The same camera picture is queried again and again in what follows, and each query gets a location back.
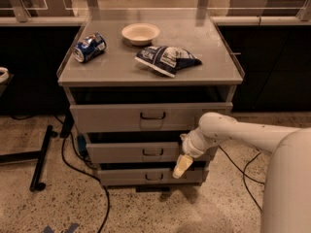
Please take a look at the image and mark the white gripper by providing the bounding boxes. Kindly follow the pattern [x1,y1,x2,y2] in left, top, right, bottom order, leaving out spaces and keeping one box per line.
[172,128,207,179]

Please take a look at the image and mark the grey drawer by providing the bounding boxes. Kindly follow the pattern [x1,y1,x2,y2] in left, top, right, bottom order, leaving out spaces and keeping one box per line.
[70,102,233,133]
[86,142,183,164]
[98,167,208,186]

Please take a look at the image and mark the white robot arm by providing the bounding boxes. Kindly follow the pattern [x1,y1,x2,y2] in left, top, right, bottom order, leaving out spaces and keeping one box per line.
[173,113,311,233]

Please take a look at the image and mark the grey top drawer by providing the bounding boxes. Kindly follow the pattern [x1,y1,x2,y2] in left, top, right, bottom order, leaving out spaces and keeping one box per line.
[70,102,233,133]

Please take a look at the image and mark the grey bottom drawer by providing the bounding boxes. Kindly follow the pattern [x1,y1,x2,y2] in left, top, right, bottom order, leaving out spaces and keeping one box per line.
[98,167,208,186]

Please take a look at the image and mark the grey drawer cabinet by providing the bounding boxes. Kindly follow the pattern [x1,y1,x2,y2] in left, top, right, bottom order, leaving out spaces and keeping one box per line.
[58,9,243,175]

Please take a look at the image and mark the blue white chip bag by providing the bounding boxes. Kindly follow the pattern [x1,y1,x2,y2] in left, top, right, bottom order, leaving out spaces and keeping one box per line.
[135,46,202,78]

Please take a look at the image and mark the blue power box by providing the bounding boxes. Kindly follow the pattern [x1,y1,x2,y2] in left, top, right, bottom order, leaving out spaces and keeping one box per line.
[77,135,87,156]

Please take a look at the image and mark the white paper bowl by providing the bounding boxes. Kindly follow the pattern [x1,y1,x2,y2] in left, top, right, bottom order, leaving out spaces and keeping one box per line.
[121,23,159,46]

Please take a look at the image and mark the crushed blue soda can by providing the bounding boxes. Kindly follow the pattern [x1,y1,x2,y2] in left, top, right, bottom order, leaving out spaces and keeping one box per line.
[73,33,107,63]

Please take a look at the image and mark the black metal stand base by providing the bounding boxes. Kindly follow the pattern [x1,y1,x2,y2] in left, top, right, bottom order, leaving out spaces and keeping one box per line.
[0,125,57,192]

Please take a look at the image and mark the white object at left edge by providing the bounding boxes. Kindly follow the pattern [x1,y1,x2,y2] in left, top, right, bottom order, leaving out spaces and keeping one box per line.
[0,67,10,83]

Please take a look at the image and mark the black floor cable right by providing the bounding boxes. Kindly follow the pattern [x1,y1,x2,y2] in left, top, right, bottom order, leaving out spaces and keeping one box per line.
[219,145,270,214]

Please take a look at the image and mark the black floor cable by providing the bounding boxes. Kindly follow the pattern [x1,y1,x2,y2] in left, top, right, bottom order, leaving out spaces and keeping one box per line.
[219,145,270,214]
[54,115,111,233]

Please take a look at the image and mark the black floor cable left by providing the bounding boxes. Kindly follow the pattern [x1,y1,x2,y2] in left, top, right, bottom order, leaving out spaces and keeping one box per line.
[54,115,111,233]

